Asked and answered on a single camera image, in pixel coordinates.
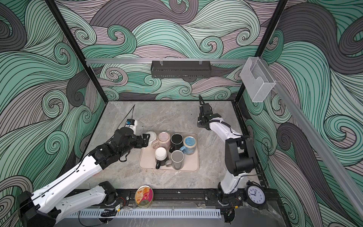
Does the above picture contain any black round wall clock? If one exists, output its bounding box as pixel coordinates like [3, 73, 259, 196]
[245, 181, 266, 209]

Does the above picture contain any aluminium rail back wall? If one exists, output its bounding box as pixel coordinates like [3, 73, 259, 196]
[85, 58, 247, 65]

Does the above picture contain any pink upside-down mug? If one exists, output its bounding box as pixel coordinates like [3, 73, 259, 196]
[151, 132, 171, 149]

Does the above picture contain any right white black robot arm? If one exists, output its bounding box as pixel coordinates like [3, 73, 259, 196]
[197, 95, 257, 198]

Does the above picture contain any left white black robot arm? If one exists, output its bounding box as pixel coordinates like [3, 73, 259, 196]
[17, 127, 150, 227]

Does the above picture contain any blue glazed upside-down mug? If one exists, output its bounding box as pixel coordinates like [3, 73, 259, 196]
[180, 136, 197, 155]

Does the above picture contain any aluminium rail wall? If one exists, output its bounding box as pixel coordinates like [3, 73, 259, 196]
[260, 58, 363, 220]
[85, 58, 247, 65]

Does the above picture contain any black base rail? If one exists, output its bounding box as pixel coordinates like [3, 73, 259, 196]
[116, 188, 280, 207]

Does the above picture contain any grey upside-down mug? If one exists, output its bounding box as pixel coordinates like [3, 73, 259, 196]
[165, 150, 184, 170]

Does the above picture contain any round colourful tin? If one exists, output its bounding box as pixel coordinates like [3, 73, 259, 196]
[135, 185, 154, 208]

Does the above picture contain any clear acrylic wall holder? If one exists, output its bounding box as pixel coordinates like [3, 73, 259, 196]
[240, 57, 276, 103]

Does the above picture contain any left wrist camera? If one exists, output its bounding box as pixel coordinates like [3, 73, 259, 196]
[125, 119, 138, 134]

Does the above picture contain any black mug white base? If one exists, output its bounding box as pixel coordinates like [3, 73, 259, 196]
[155, 147, 169, 169]

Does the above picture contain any black speckled upside-down mug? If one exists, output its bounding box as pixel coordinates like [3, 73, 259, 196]
[169, 133, 183, 153]

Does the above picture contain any white slotted cable duct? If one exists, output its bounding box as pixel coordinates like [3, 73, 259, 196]
[68, 208, 222, 219]

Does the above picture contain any aluminium rail right wall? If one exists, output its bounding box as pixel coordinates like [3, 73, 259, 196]
[260, 58, 363, 220]

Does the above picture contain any beige rectangular tray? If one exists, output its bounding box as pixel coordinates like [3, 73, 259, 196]
[139, 133, 199, 172]

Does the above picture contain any black wall shelf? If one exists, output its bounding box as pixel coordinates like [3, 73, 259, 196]
[150, 60, 212, 79]

